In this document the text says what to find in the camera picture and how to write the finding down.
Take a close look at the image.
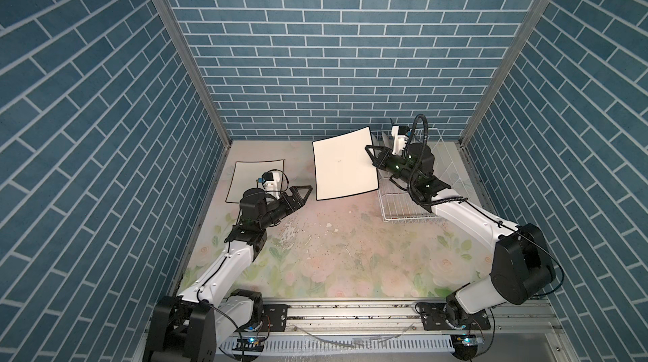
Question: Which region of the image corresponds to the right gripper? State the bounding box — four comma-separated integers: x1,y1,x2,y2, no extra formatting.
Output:
366,145,418,190

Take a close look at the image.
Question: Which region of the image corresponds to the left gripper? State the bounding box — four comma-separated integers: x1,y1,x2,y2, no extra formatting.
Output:
256,186,312,231

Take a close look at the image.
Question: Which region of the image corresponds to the white square plate black rim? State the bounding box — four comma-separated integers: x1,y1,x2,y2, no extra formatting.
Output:
312,127,379,201

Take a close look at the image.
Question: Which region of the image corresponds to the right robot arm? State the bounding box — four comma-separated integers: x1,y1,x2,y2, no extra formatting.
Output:
366,143,557,325

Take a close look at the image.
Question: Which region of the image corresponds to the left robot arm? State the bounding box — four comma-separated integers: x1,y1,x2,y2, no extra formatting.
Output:
143,186,313,361

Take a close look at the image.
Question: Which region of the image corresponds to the right corner metal profile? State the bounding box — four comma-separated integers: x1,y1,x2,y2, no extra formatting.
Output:
458,0,551,147

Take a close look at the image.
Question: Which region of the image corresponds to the corner metal profile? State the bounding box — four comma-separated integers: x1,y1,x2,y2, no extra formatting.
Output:
152,0,231,150
458,0,551,147

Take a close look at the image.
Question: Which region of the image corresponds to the left corner metal profile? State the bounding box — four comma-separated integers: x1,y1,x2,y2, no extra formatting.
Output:
152,0,231,150

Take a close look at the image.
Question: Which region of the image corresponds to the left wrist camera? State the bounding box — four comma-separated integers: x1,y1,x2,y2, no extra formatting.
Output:
260,171,283,199

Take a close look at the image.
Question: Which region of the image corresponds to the white wire dish rack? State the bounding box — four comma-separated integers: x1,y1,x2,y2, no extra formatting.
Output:
373,130,452,221

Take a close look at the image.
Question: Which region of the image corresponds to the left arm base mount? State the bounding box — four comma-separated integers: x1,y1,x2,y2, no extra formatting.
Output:
252,304,289,333

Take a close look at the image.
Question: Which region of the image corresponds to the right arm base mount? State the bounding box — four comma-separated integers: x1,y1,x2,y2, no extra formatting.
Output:
414,302,491,331

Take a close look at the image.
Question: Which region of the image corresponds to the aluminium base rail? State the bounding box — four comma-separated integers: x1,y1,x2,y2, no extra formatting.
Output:
243,299,562,336

